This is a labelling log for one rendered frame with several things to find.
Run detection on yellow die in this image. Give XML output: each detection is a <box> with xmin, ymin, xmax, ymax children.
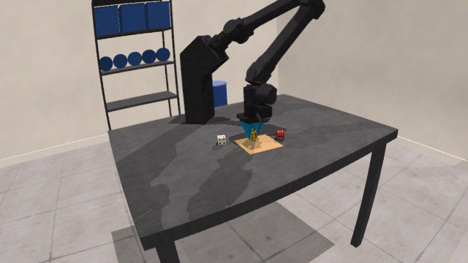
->
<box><xmin>250</xmin><ymin>130</ymin><xmax>257</xmax><ymax>140</ymax></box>

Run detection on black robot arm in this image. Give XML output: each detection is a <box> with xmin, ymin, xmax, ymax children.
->
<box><xmin>205</xmin><ymin>0</ymin><xmax>325</xmax><ymax>123</ymax></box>

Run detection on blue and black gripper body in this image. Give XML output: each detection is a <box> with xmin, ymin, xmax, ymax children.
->
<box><xmin>236</xmin><ymin>101</ymin><xmax>260</xmax><ymax>124</ymax></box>

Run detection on peach flat mat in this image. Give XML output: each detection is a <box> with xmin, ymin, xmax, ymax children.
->
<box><xmin>234</xmin><ymin>134</ymin><xmax>284</xmax><ymax>155</ymax></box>

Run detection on red die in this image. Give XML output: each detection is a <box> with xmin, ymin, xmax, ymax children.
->
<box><xmin>276</xmin><ymin>131</ymin><xmax>284</xmax><ymax>140</ymax></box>

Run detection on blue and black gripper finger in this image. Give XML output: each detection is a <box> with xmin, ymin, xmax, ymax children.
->
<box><xmin>240</xmin><ymin>121</ymin><xmax>252</xmax><ymax>140</ymax></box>
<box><xmin>252</xmin><ymin>122</ymin><xmax>264</xmax><ymax>136</ymax></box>

